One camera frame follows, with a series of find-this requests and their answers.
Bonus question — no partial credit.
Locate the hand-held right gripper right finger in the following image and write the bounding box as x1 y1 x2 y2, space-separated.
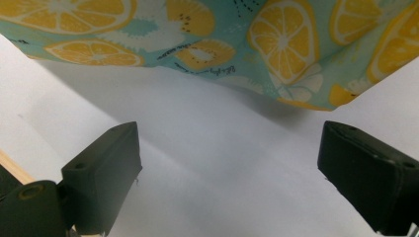
317 119 419 237

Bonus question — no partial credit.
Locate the lemon print fabric bag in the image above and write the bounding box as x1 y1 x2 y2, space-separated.
0 0 419 112

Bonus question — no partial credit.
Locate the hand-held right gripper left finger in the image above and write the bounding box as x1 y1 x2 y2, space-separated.
61 120 143 236

